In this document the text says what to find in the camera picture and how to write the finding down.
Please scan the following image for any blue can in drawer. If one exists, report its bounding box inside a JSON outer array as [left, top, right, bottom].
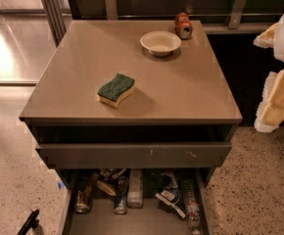
[[114, 176, 128, 214]]

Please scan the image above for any black and white packet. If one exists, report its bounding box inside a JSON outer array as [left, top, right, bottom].
[[155, 171, 186, 220]]

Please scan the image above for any green and yellow sponge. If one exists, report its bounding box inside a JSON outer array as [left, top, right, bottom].
[[97, 73, 135, 109]]

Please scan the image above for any brown can in drawer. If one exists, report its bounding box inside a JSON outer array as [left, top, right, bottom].
[[74, 178, 93, 213]]

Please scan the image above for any grey open middle drawer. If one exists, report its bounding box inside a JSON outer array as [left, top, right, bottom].
[[57, 168, 214, 235]]

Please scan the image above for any orange soda can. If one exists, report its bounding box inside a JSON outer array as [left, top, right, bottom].
[[174, 13, 193, 39]]

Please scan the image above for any grey drawer cabinet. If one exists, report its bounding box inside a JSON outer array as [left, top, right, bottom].
[[20, 21, 242, 182]]

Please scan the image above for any crinkled water bottle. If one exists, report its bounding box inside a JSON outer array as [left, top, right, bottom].
[[181, 179, 201, 235]]

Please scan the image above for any dark snack bag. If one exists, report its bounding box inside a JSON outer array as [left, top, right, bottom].
[[91, 168, 128, 197]]

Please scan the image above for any metal wall bracket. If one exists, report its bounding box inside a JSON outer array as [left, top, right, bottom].
[[105, 0, 118, 21], [227, 0, 247, 29]]

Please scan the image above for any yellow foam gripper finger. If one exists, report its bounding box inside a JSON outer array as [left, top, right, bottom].
[[254, 70, 284, 133], [253, 23, 278, 48]]

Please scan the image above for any clear plastic bottle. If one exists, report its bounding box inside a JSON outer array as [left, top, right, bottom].
[[127, 169, 143, 209]]

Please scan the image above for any white bowl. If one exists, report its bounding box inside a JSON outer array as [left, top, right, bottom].
[[140, 31, 181, 57]]

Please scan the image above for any metal wall bracket right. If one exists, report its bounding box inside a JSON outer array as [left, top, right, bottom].
[[227, 0, 247, 29]]

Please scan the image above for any grey top drawer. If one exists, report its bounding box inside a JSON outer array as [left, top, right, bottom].
[[37, 125, 231, 169]]

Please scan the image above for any black object on floor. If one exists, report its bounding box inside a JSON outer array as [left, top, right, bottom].
[[17, 210, 39, 235]]

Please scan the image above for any metal wall bracket left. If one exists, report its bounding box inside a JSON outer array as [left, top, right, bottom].
[[105, 0, 118, 21]]

